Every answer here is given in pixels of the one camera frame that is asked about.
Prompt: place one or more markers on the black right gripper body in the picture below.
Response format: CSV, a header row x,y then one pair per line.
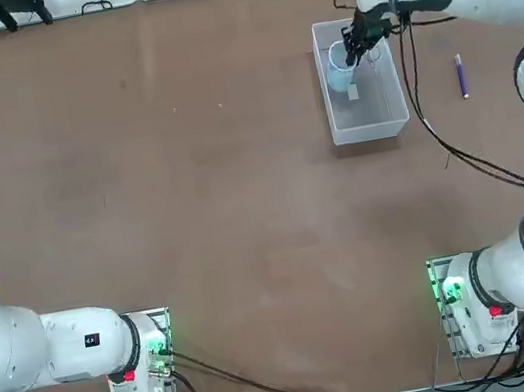
x,y
370,27

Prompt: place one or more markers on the blue pencil holder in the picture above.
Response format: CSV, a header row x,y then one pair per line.
x,y
337,76

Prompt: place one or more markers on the purple marker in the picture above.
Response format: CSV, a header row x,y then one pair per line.
x,y
461,77

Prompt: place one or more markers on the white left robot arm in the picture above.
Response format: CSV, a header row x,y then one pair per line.
x,y
14,346

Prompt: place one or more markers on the clear plastic box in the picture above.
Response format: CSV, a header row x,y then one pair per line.
x,y
378,104

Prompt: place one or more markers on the small white paper label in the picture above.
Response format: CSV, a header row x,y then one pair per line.
x,y
353,93

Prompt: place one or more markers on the black stand legs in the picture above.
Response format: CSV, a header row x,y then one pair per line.
x,y
7,15

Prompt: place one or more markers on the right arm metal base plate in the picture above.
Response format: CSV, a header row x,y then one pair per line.
x,y
433,277

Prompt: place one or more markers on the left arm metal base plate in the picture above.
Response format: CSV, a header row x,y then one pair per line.
x,y
166,319

